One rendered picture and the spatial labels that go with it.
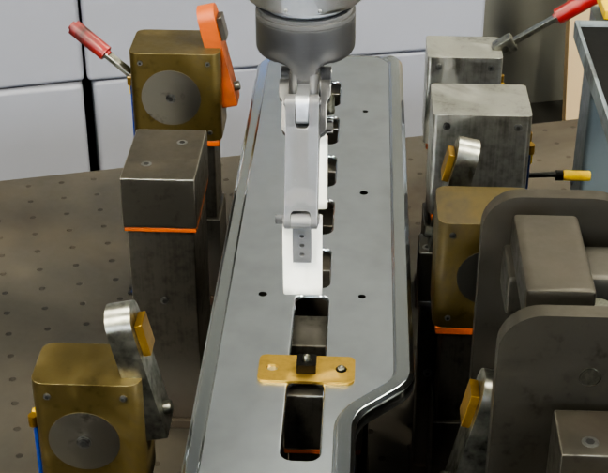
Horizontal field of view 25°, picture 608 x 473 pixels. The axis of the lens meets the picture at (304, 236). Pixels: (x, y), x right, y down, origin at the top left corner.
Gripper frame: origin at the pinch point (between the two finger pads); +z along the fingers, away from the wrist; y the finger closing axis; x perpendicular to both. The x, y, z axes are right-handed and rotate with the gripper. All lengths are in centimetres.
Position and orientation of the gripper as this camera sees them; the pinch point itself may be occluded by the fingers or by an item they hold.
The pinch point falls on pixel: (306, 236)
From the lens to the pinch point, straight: 111.9
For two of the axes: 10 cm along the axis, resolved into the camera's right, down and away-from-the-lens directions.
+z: 0.0, 8.6, 5.1
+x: 10.0, 0.2, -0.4
